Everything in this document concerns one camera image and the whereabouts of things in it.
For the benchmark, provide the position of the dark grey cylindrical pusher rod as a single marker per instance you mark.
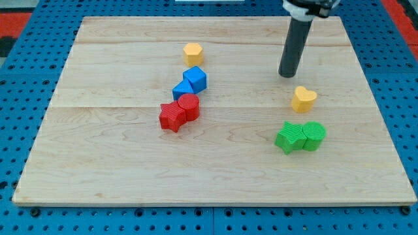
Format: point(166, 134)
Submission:
point(294, 45)

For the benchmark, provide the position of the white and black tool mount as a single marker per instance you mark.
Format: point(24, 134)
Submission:
point(307, 10)

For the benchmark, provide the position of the yellow hexagon block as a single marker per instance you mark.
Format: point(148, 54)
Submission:
point(193, 54)

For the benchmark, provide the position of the blue cube block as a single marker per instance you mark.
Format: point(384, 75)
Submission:
point(197, 79)

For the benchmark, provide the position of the yellow heart block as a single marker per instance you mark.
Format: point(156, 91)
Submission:
point(303, 99)

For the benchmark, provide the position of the green cylinder block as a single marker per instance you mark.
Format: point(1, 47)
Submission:
point(315, 133)

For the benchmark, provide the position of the green star block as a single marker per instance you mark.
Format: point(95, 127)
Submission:
point(290, 137)

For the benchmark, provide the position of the blue triangle block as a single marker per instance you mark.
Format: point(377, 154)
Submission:
point(180, 89)

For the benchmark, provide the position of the red cylinder block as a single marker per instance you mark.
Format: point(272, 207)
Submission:
point(191, 104)

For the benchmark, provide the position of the light wooden board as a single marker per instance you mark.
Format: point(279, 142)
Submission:
point(101, 144)

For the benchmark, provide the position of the red star block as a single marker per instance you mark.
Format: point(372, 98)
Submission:
point(172, 116)

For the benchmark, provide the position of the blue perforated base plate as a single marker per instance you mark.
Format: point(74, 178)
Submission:
point(31, 71)

